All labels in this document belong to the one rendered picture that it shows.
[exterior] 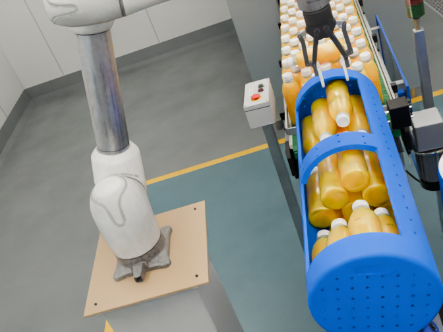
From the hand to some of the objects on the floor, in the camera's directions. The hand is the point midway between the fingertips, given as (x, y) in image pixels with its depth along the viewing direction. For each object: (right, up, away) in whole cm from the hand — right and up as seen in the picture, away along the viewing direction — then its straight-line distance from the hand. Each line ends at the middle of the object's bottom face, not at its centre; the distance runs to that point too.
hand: (333, 72), depth 157 cm
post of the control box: (+16, -85, +116) cm, 145 cm away
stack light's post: (+79, -60, +116) cm, 153 cm away
